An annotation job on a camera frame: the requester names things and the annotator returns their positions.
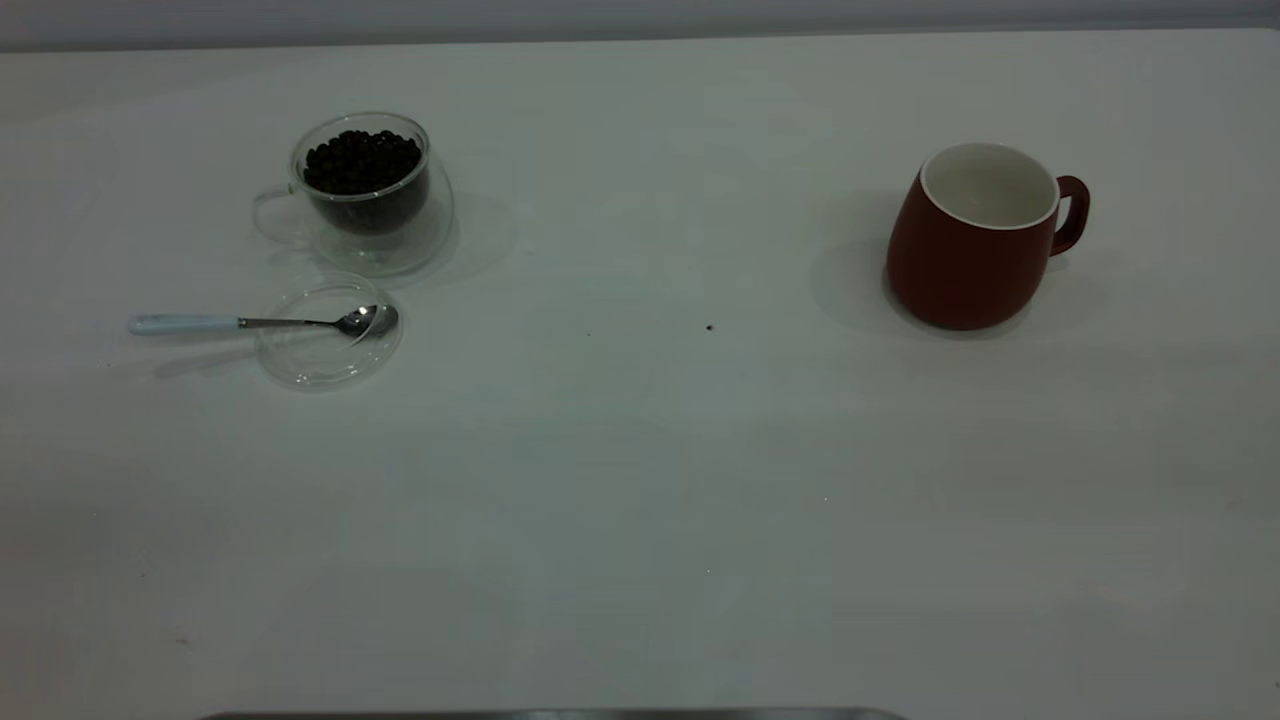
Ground red ceramic mug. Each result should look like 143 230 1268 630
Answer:
885 142 1091 332

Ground metal spoon with white handle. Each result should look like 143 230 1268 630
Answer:
128 304 399 339

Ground clear glass cup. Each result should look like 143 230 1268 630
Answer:
252 111 456 278

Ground clear glass lid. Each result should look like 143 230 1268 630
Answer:
255 271 405 391

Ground dark coffee beans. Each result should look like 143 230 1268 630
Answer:
303 129 429 237

